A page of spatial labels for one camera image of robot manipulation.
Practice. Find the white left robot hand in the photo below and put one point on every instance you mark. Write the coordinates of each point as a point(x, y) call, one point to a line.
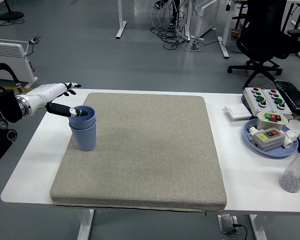
point(45, 93)

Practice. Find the blue ribbed plastic cup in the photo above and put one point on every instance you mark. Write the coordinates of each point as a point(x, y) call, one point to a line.
point(83, 122)
point(85, 140)

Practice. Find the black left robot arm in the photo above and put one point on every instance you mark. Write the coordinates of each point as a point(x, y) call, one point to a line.
point(2, 107)

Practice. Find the grey push-button control box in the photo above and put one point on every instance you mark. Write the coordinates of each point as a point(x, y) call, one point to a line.
point(286, 108)
point(250, 100)

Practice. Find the small grey power strip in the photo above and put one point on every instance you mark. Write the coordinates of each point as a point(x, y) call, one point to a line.
point(35, 40)

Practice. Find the white panel heater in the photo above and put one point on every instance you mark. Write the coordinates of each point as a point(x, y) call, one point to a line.
point(207, 15)
point(7, 53)

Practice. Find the black fan base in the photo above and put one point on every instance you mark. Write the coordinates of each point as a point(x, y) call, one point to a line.
point(11, 15)

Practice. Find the white desk leg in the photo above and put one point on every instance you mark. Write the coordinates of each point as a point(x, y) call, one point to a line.
point(187, 20)
point(223, 47)
point(121, 22)

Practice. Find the grey-brown table mat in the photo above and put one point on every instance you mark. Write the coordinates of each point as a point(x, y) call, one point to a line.
point(152, 150)

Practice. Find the white table leg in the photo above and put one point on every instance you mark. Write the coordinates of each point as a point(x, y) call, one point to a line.
point(258, 227)
point(85, 225)

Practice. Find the person's black-white shoe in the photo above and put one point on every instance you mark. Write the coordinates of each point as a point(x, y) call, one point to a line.
point(160, 3)

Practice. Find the white power strip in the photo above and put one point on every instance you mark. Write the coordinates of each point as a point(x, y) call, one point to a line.
point(195, 46)

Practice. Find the small brown basket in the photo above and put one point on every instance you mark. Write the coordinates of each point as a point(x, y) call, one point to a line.
point(235, 33)

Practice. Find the white pipe fitting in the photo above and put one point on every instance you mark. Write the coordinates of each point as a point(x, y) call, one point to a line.
point(252, 131)
point(288, 140)

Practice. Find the silver floor socket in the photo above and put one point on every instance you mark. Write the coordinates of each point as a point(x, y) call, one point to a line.
point(226, 223)

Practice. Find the black office chair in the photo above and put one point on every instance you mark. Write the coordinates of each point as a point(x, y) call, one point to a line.
point(265, 37)

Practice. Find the blue plastic plate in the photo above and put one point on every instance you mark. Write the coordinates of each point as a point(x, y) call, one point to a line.
point(277, 152)

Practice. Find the black wrapped keyboard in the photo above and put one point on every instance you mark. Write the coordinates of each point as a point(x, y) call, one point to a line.
point(293, 96)

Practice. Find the red-capped clear plastic bottle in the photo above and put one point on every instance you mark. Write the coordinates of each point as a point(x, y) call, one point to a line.
point(293, 175)

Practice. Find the white wall switch plate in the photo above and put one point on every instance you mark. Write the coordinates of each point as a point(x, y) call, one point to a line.
point(237, 112)

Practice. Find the white three-button switch box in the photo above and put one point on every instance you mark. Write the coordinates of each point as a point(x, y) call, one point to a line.
point(267, 123)

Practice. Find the grey yellow-label switch box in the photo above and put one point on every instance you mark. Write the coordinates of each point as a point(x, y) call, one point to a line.
point(270, 142)

